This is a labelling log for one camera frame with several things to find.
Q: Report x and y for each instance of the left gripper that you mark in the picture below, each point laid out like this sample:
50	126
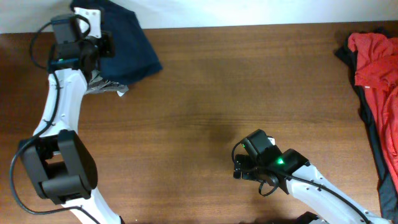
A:
106	50

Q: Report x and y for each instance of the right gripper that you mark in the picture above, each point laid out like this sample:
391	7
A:
245	159

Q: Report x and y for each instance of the navy blue garment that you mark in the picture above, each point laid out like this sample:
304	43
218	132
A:
135	58

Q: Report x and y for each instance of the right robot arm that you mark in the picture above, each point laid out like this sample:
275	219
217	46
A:
301	179

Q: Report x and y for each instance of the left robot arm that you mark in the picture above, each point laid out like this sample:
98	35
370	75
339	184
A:
57	162

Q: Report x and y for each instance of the grey folded shirt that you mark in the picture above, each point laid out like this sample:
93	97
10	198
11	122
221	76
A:
98	85

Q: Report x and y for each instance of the black garment under red shirt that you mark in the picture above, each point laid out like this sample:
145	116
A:
385	186

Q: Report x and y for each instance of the red shirt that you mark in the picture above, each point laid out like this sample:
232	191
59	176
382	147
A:
376	74

